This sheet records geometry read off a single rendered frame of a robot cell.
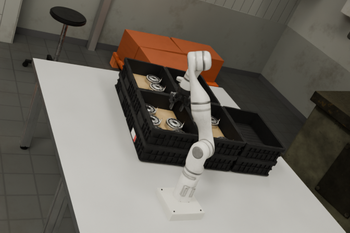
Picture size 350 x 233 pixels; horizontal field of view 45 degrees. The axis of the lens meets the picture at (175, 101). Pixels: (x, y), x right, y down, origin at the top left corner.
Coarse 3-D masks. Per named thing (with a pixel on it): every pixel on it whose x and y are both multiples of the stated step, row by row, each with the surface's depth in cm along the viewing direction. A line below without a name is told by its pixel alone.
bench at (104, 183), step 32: (32, 64) 276; (64, 64) 286; (32, 96) 287; (64, 96) 252; (96, 96) 267; (224, 96) 347; (32, 128) 296; (64, 128) 226; (96, 128) 237; (128, 128) 250; (64, 160) 204; (96, 160) 214; (128, 160) 224; (64, 192) 215; (96, 192) 194; (128, 192) 202; (224, 192) 233; (256, 192) 245; (288, 192) 259; (96, 224) 178; (128, 224) 185; (160, 224) 193; (192, 224) 201; (224, 224) 210; (256, 224) 220; (288, 224) 231; (320, 224) 243
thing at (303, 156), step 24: (312, 96) 370; (336, 96) 378; (312, 120) 379; (336, 120) 353; (312, 144) 379; (336, 144) 362; (312, 168) 380; (336, 168) 361; (312, 192) 380; (336, 192) 361; (336, 216) 363
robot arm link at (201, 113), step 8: (208, 104) 193; (192, 112) 194; (200, 112) 192; (208, 112) 193; (200, 120) 194; (208, 120) 195; (200, 128) 198; (208, 128) 197; (200, 136) 201; (208, 136) 198
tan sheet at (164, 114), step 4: (156, 108) 257; (156, 112) 252; (160, 112) 254; (164, 112) 256; (168, 112) 258; (172, 112) 260; (160, 116) 250; (164, 116) 252; (168, 116) 254; (172, 116) 256; (160, 120) 246; (164, 120) 248; (160, 124) 242; (164, 124) 244; (164, 128) 240
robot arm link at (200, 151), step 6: (198, 144) 194; (204, 144) 194; (210, 144) 197; (192, 150) 196; (198, 150) 193; (204, 150) 192; (210, 150) 195; (192, 156) 196; (198, 156) 194; (204, 156) 193; (210, 156) 198; (186, 162) 199; (192, 162) 197; (198, 162) 195; (204, 162) 195; (186, 168) 200; (192, 168) 197; (198, 168) 196; (198, 174) 199
